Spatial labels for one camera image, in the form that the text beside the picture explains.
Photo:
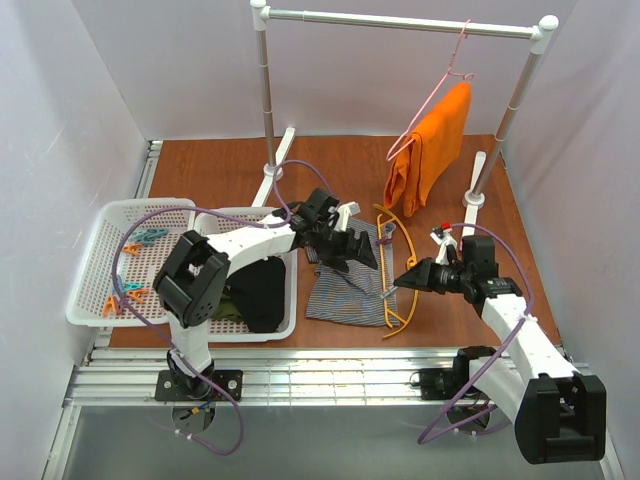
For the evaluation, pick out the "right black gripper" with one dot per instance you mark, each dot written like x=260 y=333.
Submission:
x=433 y=275

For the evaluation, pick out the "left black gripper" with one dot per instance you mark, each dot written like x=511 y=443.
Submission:
x=342 y=245

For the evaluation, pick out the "yellow plastic hanger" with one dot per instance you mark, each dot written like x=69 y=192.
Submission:
x=393 y=320

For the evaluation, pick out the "white clothespin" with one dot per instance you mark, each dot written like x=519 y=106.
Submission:
x=387 y=293

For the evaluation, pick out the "purple clothespin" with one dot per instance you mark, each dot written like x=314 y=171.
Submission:
x=384 y=241

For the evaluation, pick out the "grey striped underwear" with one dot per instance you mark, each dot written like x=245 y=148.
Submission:
x=351 y=298

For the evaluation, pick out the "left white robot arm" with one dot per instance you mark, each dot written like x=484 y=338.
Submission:
x=200 y=269

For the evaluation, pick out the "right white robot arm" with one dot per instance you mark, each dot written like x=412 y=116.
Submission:
x=558 y=413

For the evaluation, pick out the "black garment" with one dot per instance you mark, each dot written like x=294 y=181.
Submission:
x=258 y=293

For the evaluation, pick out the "orange towel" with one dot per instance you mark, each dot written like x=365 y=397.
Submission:
x=428 y=151

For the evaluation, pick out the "silver clothes rack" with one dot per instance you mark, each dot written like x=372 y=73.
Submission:
x=540 y=36

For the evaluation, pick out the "olive green garment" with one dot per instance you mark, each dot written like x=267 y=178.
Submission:
x=226 y=310

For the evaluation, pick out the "white laundry basket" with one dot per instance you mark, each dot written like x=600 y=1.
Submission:
x=224 y=331

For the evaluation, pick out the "teal clothespin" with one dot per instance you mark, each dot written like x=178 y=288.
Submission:
x=147 y=237

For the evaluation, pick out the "orange clothespin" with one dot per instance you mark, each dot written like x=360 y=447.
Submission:
x=133 y=249
x=112 y=306

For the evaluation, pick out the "white clothespin basket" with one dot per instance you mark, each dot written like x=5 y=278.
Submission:
x=115 y=223

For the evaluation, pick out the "blue clothespin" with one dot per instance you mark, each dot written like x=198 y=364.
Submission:
x=126 y=287

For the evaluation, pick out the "orange clothespin front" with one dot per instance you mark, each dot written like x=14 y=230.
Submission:
x=112 y=306

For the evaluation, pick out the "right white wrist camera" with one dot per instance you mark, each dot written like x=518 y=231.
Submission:
x=442 y=236

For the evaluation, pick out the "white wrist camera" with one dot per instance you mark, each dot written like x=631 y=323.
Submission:
x=442 y=236
x=345 y=212

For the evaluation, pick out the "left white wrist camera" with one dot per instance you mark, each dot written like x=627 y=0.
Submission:
x=345 y=212

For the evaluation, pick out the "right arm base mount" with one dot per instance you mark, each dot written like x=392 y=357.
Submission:
x=434 y=383

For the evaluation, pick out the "pink wire hanger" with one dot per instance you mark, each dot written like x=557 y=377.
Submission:
x=403 y=140

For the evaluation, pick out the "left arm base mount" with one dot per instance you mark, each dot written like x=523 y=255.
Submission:
x=167 y=389

